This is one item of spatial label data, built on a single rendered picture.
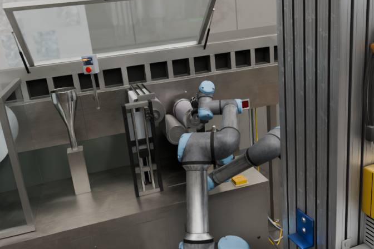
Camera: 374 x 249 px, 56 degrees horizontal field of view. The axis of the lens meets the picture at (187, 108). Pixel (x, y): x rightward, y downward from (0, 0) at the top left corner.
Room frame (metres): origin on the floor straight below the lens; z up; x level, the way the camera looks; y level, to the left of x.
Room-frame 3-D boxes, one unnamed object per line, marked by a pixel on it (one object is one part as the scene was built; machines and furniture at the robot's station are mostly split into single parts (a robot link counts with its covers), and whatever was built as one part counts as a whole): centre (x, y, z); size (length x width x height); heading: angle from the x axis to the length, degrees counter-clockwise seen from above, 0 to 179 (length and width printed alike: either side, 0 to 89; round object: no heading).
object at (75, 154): (1.95, 0.68, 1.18); 0.14 x 0.14 x 0.57
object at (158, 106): (2.10, 0.23, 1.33); 0.25 x 0.14 x 0.14; 15
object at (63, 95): (1.95, 0.68, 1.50); 0.14 x 0.14 x 0.06
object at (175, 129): (2.12, 0.10, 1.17); 0.26 x 0.12 x 0.12; 15
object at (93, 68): (1.92, 0.50, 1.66); 0.07 x 0.07 x 0.10; 78
